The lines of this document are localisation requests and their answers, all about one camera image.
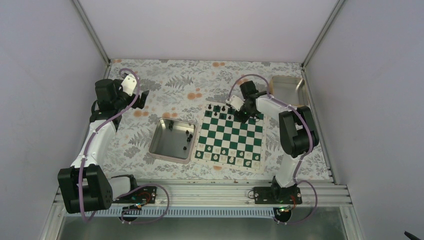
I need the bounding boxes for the pink metal tray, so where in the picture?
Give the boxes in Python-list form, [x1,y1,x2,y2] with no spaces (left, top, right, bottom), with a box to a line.
[148,118,198,165]

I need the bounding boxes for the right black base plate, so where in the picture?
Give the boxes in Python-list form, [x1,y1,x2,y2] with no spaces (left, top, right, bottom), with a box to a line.
[253,185,303,205]

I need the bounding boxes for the green white chessboard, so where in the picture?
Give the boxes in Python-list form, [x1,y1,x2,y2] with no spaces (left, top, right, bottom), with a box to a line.
[190,101,269,174]

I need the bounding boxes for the purple cable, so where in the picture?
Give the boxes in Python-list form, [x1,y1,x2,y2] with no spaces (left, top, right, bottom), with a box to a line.
[226,74,320,226]
[75,67,142,223]

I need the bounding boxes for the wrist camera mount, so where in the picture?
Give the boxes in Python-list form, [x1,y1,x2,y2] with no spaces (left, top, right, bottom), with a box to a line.
[121,73,137,96]
[225,95,244,111]

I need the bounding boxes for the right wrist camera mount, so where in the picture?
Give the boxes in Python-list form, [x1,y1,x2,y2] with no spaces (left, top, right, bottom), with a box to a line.
[225,95,244,111]

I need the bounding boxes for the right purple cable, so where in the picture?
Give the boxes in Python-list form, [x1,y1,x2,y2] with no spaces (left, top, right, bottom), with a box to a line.
[226,74,320,226]

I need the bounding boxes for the floral tablecloth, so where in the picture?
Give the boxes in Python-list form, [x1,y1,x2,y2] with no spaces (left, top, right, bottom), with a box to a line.
[99,58,332,182]

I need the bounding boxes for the yellow metal tray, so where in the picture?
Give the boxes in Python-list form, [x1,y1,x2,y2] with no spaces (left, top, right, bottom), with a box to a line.
[269,75,310,107]

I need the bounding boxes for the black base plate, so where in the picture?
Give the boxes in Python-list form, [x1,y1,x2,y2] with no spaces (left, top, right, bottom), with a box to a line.
[113,186,157,205]
[253,185,303,205]

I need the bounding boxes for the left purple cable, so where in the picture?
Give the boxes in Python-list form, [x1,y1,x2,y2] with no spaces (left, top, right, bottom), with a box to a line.
[75,67,142,223]

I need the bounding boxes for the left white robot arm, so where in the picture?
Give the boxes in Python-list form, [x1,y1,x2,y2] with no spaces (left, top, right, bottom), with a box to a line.
[57,74,149,214]

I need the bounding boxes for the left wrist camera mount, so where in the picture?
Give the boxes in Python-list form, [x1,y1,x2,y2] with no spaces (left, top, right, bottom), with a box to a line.
[121,73,137,96]

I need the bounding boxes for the right aluminium corner post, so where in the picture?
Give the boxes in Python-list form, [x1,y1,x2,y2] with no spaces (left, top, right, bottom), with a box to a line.
[302,0,346,68]

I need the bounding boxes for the aluminium rail frame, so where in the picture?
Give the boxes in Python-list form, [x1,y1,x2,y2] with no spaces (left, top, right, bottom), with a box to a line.
[41,180,363,240]

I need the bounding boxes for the aluminium corner post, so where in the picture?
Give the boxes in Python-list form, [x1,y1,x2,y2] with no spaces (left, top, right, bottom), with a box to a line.
[302,0,346,68]
[71,0,111,66]

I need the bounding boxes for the black knight on board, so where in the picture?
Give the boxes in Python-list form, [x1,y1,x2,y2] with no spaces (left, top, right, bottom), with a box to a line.
[213,105,221,112]

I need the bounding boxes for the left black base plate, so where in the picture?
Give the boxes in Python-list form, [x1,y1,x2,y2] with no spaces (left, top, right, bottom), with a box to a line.
[113,186,157,205]

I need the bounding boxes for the left aluminium corner post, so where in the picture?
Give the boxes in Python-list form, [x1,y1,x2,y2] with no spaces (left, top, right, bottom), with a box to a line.
[71,0,111,66]

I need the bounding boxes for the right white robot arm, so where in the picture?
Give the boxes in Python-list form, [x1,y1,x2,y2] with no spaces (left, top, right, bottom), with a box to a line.
[226,81,319,204]

